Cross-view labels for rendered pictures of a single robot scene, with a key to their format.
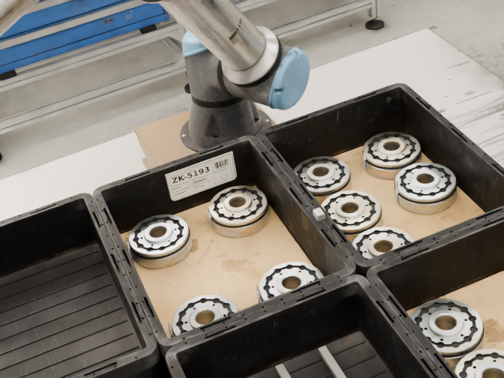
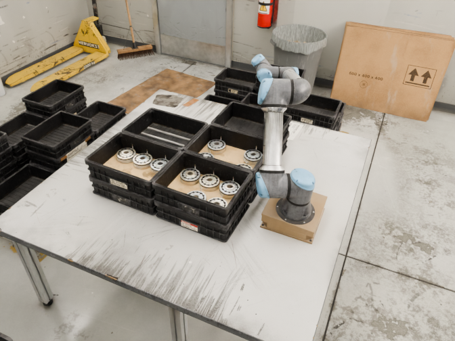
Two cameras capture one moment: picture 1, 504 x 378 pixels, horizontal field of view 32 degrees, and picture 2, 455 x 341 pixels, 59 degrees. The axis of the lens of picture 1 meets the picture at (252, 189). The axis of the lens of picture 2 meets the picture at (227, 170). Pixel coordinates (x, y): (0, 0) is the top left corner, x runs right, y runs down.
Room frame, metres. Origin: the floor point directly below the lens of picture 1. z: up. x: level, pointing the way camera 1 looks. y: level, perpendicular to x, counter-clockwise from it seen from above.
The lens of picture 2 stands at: (2.18, -1.27, 2.16)
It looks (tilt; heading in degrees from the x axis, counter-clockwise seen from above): 38 degrees down; 131
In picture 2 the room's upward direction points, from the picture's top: 2 degrees clockwise
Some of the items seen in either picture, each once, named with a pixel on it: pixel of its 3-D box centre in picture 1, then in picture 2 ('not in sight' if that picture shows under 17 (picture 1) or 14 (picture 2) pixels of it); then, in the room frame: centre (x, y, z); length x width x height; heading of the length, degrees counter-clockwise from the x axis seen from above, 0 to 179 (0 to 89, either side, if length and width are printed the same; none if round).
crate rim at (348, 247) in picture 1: (385, 168); (202, 179); (1.11, -0.22, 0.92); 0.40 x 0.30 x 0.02; 16
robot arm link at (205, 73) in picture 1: (217, 58); (299, 185); (1.49, 0.02, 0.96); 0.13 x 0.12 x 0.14; 44
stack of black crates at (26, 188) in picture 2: not in sight; (28, 197); (-0.19, -0.63, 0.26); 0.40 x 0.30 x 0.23; 108
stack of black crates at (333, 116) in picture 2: not in sight; (309, 127); (0.80, 1.33, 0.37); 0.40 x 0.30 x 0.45; 18
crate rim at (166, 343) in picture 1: (214, 232); (229, 147); (1.02, 0.07, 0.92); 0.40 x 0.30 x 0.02; 16
